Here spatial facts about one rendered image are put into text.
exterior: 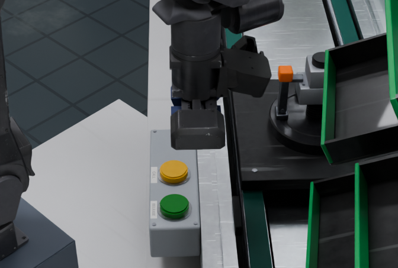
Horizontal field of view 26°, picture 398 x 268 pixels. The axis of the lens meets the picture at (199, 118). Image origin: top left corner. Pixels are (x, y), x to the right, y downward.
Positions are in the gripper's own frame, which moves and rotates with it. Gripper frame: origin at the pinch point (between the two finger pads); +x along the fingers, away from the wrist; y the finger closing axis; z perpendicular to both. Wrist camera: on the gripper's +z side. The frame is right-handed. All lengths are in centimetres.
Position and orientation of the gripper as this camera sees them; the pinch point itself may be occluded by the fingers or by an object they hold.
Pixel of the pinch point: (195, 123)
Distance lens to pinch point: 106.9
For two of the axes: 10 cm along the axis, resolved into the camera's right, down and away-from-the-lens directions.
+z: 10.0, -0.2, 0.3
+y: -0.4, -6.3, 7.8
